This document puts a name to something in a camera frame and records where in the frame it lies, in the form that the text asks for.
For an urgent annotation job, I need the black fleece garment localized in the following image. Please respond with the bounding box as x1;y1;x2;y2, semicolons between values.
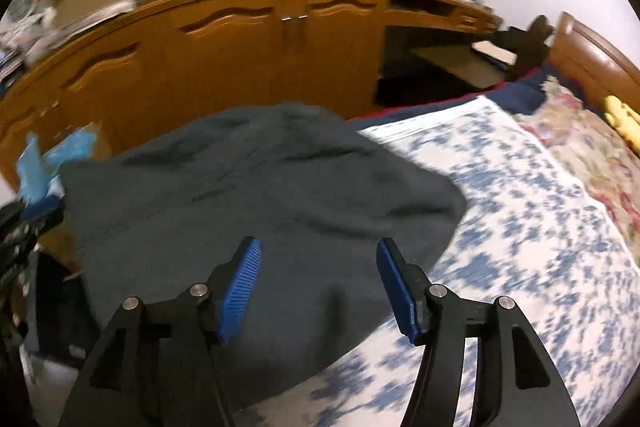
60;105;466;410

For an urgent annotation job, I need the light blue plastic bag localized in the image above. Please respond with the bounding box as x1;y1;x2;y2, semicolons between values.
15;126;99;205

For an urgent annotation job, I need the blue floral bed sheet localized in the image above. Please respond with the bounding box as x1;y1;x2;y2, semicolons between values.
235;98;639;426

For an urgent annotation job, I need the pink floral quilt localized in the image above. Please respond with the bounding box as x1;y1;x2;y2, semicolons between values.
516;75;639;260

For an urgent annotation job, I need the wooden desk cabinet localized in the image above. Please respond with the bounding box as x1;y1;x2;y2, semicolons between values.
1;0;501;187

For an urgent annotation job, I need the yellow Pikachu plush toy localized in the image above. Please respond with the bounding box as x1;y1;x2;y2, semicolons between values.
603;95;640;155

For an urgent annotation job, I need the dark wooden chair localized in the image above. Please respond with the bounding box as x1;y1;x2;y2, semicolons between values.
472;15;554;82

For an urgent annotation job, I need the wooden bed headboard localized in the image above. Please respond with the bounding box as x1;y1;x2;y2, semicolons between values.
548;12;640;112

